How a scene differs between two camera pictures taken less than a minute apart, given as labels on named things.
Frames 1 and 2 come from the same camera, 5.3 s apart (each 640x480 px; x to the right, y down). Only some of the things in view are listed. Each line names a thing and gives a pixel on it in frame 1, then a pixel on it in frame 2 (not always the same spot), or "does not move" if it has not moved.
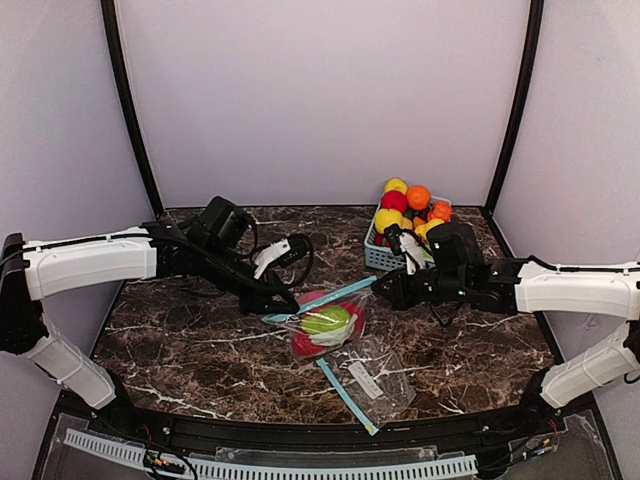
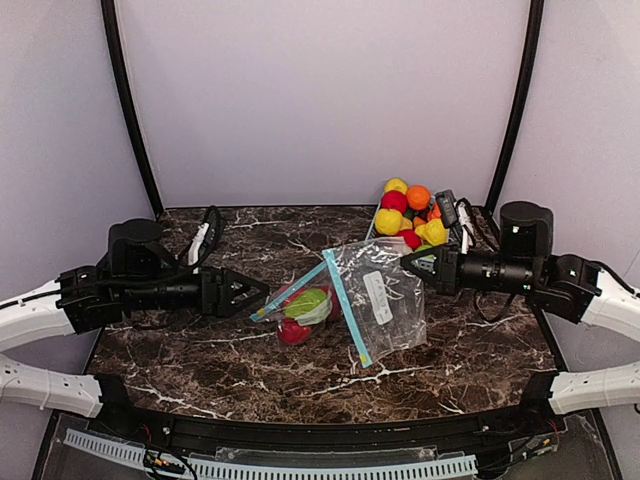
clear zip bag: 371,380 to 380,299
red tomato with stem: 352,307 to 285,289
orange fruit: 418,197 does not move
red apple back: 395,200 does not move
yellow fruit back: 396,184 does not move
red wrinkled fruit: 303,346 to 292,333
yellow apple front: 386,217 does not move
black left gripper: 258,301 to 211,291
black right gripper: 403,288 to 447,270
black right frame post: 513,127 does not move
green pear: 325,319 to 309,306
